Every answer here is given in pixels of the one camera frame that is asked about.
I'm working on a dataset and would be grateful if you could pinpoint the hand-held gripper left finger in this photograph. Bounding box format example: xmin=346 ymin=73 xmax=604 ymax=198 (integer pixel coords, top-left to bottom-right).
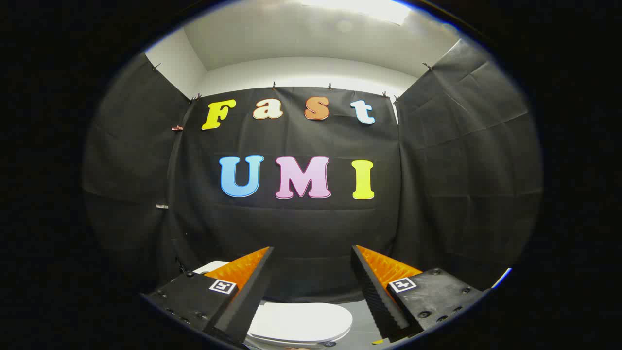
xmin=142 ymin=246 xmax=276 ymax=348

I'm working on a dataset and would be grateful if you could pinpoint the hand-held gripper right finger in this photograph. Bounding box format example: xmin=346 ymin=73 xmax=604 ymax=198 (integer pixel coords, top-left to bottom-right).
xmin=351 ymin=245 xmax=488 ymax=342

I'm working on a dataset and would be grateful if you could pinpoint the white toilet lid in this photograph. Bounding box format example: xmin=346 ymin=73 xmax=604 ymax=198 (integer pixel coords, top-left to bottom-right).
xmin=247 ymin=302 xmax=354 ymax=344

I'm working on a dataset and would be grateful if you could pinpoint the white toilet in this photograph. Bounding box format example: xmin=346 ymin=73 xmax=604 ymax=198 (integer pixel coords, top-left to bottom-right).
xmin=193 ymin=261 xmax=351 ymax=350

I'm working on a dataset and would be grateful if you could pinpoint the white toilet seat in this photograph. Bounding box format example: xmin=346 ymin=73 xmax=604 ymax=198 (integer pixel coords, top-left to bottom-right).
xmin=247 ymin=331 xmax=352 ymax=348

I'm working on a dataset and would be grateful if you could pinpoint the black backdrop cloth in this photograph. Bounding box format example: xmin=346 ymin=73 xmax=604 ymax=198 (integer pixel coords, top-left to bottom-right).
xmin=82 ymin=39 xmax=543 ymax=305

